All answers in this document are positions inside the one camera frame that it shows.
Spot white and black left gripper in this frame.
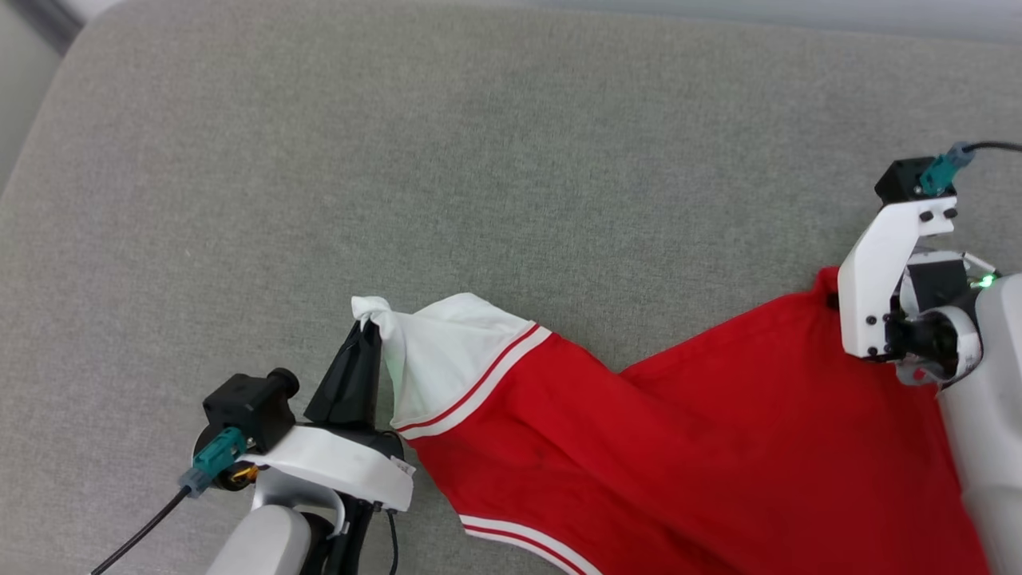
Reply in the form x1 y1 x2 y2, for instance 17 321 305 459
244 321 416 514

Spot grey fabric sofa cushion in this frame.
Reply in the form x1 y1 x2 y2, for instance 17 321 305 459
0 0 1022 575

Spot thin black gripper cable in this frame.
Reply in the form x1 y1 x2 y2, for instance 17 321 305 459
319 495 402 575

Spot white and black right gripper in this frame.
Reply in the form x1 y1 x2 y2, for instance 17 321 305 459
837 195 1000 387

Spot dark baseboard strip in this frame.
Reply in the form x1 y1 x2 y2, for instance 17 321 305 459
6 0 87 55

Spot red garment with white sleeves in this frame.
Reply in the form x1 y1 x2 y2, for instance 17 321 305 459
351 267 991 575

